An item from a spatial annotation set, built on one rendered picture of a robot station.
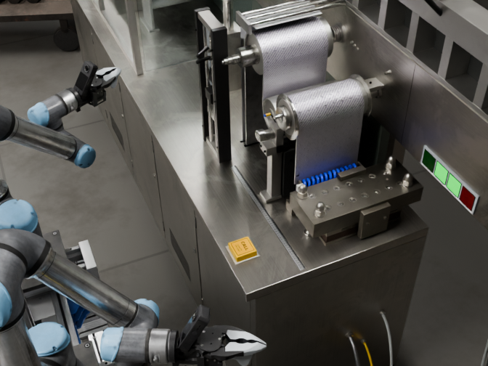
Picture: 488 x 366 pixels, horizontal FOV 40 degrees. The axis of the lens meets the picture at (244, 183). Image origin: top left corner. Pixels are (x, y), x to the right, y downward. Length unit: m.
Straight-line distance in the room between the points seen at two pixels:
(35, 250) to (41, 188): 2.34
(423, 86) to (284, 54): 0.46
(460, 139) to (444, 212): 1.76
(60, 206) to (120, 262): 0.55
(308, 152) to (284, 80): 0.27
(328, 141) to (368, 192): 0.20
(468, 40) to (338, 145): 0.58
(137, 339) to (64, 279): 0.22
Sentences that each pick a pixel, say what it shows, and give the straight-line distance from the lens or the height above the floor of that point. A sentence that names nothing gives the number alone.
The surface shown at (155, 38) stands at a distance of 2.92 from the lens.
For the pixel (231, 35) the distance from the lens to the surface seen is 2.68.
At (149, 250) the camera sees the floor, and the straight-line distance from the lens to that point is 3.40.
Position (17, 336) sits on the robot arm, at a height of 1.27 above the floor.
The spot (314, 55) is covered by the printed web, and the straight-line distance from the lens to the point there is 2.25.
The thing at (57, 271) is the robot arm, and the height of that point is 1.34.
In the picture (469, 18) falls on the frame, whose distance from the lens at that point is 1.83.
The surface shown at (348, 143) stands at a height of 1.12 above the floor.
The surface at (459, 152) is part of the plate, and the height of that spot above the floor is 1.29.
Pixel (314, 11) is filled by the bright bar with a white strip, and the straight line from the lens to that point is 2.24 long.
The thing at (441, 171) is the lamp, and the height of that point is 1.19.
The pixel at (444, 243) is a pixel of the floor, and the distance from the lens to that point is 3.51.
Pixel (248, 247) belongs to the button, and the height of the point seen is 0.92.
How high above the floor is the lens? 2.49
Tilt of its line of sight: 42 degrees down
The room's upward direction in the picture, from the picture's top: 1 degrees counter-clockwise
